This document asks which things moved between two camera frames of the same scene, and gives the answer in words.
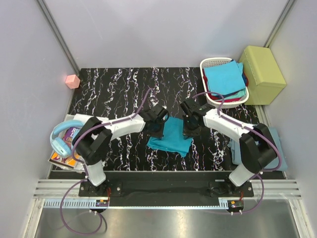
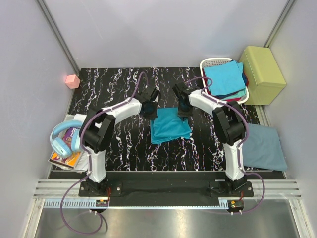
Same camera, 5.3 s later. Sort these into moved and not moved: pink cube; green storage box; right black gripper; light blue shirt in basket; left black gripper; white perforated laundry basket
Moved: right black gripper; left black gripper
Not moved: green storage box; pink cube; light blue shirt in basket; white perforated laundry basket
